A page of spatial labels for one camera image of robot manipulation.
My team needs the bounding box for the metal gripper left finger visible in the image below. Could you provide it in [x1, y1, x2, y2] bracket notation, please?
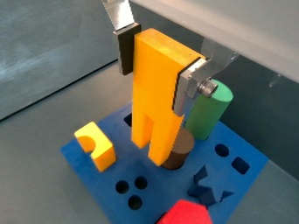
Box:
[101, 0, 142, 75]

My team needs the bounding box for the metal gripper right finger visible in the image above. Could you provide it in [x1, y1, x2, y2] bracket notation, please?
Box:
[172, 38, 239, 116]

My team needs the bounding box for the yellow double-square forked block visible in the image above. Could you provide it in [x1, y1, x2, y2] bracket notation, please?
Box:
[131, 28, 206, 166]

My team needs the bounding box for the blue peg board base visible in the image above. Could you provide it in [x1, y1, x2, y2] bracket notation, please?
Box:
[60, 104, 267, 224]

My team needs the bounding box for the green cylinder peg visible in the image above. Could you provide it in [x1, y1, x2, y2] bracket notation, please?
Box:
[184, 80, 234, 140]

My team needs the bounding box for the brown cylinder peg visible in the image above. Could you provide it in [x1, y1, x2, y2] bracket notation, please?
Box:
[163, 128, 195, 170]

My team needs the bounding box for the yellow notched block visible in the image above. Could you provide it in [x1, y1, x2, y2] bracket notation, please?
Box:
[73, 122, 118, 172]

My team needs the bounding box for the blue star peg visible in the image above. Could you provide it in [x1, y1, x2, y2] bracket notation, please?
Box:
[187, 165, 235, 207]

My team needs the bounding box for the red hexagonal peg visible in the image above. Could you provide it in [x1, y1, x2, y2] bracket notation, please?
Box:
[155, 199, 212, 224]

